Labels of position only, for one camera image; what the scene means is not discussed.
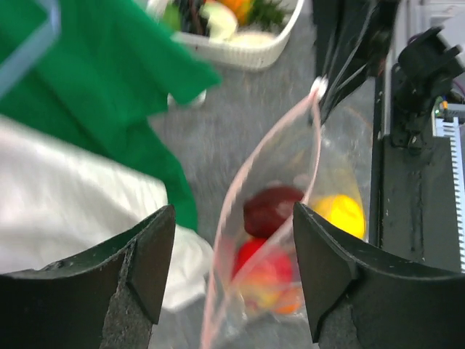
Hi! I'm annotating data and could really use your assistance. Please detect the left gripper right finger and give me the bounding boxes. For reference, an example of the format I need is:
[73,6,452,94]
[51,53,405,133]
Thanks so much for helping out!
[293,203,464,348]

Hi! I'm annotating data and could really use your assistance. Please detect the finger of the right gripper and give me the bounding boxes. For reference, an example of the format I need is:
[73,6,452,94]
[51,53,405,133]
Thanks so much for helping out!
[312,1,400,123]

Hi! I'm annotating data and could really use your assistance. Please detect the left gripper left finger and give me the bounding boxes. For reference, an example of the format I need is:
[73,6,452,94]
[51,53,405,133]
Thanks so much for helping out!
[1,205,175,348]

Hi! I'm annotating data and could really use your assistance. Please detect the orange toy fruit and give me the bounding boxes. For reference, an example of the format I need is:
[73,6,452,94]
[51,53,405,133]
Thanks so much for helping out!
[272,286,304,315]

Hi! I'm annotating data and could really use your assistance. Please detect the yellow pear toy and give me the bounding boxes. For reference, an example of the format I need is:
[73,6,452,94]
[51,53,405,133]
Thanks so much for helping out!
[312,194,365,239]

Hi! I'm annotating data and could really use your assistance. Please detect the clear pink-dotted zip bag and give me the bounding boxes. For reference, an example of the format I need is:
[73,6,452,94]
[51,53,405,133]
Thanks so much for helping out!
[200,77,372,348]

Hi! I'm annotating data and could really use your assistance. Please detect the red apple toy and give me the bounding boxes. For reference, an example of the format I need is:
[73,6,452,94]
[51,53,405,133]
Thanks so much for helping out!
[232,238,294,286]

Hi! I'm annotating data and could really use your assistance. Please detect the dark red mangosteen toy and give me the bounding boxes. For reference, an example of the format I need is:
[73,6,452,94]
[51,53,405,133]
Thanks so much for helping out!
[243,185,304,238]

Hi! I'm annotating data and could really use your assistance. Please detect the white t-shirt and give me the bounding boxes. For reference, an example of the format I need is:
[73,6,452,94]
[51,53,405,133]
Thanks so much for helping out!
[0,114,215,312]

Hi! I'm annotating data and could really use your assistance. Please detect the white fruit basket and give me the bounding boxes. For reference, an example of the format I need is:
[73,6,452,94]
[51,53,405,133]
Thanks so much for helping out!
[142,1,304,71]

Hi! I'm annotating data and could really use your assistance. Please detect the white-green cabbage toy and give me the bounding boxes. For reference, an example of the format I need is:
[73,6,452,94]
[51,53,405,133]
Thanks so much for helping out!
[200,1,238,41]

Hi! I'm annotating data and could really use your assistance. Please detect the black grapes toy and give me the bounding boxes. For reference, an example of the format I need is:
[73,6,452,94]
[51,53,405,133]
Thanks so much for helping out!
[174,0,210,37]

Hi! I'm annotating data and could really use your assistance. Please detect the green t-shirt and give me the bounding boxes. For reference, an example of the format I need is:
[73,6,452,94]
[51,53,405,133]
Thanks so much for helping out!
[1,1,220,230]

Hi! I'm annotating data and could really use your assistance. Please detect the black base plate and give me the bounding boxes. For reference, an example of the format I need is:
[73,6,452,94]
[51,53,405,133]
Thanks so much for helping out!
[368,65,462,273]

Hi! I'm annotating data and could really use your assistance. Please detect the slotted cable duct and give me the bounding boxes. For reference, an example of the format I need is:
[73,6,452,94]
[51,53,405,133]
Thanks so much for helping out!
[432,100,464,273]

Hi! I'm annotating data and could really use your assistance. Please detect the light blue wire hanger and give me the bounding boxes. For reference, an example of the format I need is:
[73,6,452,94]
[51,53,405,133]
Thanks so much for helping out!
[1,0,61,97]

